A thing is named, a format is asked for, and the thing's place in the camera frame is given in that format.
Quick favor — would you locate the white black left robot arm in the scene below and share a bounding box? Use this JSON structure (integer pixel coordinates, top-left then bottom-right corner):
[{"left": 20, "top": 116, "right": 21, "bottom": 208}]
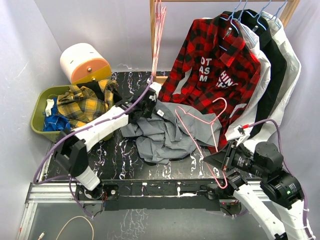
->
[{"left": 53, "top": 88, "right": 159, "bottom": 200}]

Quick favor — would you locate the aluminium frame rail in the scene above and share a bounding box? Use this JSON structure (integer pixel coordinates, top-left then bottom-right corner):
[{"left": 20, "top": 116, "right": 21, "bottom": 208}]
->
[{"left": 16, "top": 142, "right": 308, "bottom": 240}]

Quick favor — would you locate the olive green laundry basket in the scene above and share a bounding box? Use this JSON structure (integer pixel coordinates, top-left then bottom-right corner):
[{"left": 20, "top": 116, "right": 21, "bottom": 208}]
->
[{"left": 30, "top": 85, "right": 117, "bottom": 142}]

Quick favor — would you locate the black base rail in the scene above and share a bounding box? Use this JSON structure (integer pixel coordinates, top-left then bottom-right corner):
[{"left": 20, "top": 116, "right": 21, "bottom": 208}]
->
[{"left": 74, "top": 178, "right": 251, "bottom": 212}]

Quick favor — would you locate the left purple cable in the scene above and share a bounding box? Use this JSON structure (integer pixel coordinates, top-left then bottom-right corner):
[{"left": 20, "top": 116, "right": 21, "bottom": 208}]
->
[{"left": 33, "top": 76, "right": 155, "bottom": 221}]

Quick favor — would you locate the beige cable on floor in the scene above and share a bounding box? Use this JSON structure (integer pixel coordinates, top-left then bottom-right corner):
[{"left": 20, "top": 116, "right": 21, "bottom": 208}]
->
[{"left": 38, "top": 215, "right": 95, "bottom": 240}]

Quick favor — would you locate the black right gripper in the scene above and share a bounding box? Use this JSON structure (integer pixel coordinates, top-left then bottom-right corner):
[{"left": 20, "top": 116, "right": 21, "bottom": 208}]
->
[{"left": 202, "top": 140, "right": 267, "bottom": 178}]

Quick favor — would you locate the wooden clothes rack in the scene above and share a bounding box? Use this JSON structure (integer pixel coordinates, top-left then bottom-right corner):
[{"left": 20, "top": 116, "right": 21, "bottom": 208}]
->
[{"left": 149, "top": 0, "right": 300, "bottom": 85}]

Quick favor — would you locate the pink hangers bundle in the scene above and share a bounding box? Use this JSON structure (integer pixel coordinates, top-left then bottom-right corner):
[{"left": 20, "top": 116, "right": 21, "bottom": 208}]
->
[{"left": 149, "top": 0, "right": 167, "bottom": 81}]

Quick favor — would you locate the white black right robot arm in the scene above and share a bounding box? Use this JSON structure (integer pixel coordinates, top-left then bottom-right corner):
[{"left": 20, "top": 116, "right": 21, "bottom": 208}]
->
[{"left": 203, "top": 140, "right": 316, "bottom": 240}]

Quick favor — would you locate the blue cloth in basket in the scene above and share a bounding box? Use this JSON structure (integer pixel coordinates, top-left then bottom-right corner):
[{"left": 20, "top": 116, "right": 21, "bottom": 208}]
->
[{"left": 43, "top": 97, "right": 71, "bottom": 132}]

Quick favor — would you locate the white cloth in basket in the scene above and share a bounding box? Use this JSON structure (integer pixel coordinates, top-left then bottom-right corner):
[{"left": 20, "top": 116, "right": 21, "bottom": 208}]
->
[{"left": 45, "top": 99, "right": 55, "bottom": 117}]

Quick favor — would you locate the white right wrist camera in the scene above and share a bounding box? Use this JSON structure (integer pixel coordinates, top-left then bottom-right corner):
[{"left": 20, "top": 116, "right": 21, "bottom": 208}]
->
[{"left": 234, "top": 124, "right": 251, "bottom": 147}]

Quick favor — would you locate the blue wire hanger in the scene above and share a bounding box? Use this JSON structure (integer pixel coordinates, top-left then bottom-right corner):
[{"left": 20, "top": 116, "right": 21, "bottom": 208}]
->
[
  {"left": 245, "top": 0, "right": 272, "bottom": 31},
  {"left": 232, "top": 0, "right": 259, "bottom": 44},
  {"left": 219, "top": 0, "right": 242, "bottom": 47},
  {"left": 261, "top": 0, "right": 288, "bottom": 30}
]

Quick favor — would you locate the white orange cylinder container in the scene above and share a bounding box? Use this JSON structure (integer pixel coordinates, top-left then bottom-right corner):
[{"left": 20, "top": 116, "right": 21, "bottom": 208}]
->
[{"left": 60, "top": 43, "right": 112, "bottom": 85}]

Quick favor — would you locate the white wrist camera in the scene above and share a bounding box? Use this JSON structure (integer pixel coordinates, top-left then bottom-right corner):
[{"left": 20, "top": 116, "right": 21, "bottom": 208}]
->
[
  {"left": 234, "top": 124, "right": 251, "bottom": 147},
  {"left": 147, "top": 76, "right": 162, "bottom": 97}
]

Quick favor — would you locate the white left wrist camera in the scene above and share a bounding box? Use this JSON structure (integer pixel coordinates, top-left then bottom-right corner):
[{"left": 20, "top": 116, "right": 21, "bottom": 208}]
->
[{"left": 147, "top": 76, "right": 162, "bottom": 97}]

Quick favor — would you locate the red black plaid shirt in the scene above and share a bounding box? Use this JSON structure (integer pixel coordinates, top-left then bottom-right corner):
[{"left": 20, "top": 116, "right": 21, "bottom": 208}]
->
[{"left": 158, "top": 12, "right": 261, "bottom": 149}]

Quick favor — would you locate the yellow plaid shirt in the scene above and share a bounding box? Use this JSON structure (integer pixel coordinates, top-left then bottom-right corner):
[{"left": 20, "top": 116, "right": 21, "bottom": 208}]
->
[{"left": 57, "top": 84, "right": 111, "bottom": 129}]

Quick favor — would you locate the light grey white shirt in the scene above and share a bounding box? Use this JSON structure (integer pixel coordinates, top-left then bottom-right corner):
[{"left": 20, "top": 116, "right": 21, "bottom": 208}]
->
[{"left": 262, "top": 11, "right": 302, "bottom": 125}]

